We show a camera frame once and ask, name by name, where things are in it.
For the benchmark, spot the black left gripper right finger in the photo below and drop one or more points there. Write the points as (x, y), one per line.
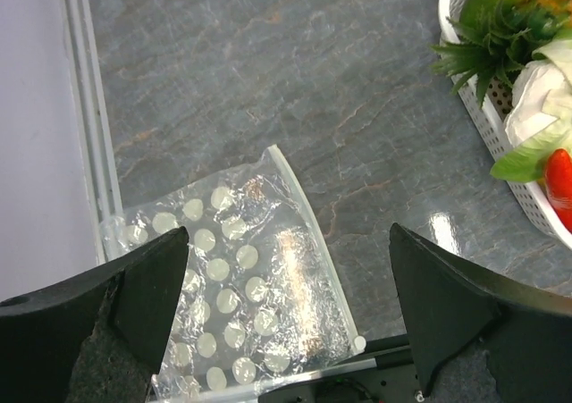
(519, 335)

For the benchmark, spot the aluminium frame rail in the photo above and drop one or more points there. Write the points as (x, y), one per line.
(97, 154)

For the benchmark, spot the red toy chili pepper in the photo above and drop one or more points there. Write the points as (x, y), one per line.
(557, 177)

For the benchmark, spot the white green toy cabbage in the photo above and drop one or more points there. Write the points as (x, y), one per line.
(540, 121)

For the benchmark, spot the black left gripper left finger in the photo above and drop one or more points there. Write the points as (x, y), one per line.
(99, 336)

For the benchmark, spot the white perforated plastic basket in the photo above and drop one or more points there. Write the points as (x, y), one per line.
(488, 119)

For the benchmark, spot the clear dotted zip top bag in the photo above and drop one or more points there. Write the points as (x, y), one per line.
(261, 304)

